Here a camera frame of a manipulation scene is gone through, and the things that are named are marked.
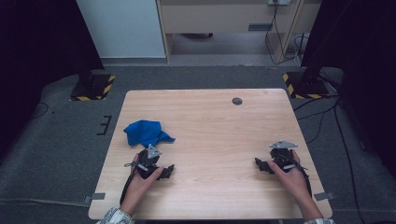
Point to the patterned white right sleeve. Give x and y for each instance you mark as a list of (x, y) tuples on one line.
[(319, 221)]

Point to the person's right hand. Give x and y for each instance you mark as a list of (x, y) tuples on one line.
[(291, 180)]

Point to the black yellow-striped stand base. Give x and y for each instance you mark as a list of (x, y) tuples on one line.
[(93, 88), (306, 88)]

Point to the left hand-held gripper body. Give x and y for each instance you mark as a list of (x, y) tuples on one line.
[(148, 160)]

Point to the white panel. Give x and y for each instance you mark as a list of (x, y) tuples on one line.
[(121, 28)]

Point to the patterned white sleeve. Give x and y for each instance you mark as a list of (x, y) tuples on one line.
[(319, 221), (115, 217)]

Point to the person's left hand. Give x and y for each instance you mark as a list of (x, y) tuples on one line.
[(140, 185)]

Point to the black curtain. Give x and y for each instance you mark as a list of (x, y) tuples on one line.
[(40, 46), (367, 46)]

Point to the black tape floor mark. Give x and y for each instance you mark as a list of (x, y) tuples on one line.
[(106, 124)]

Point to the patterned white left sleeve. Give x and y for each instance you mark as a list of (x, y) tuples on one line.
[(115, 217)]

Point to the white power strip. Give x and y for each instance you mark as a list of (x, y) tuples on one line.
[(278, 2)]

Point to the light wooden desk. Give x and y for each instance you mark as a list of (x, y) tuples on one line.
[(218, 17)]

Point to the blue cloth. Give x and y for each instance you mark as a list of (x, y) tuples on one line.
[(146, 132)]

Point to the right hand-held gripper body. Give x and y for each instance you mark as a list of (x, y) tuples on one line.
[(281, 155)]

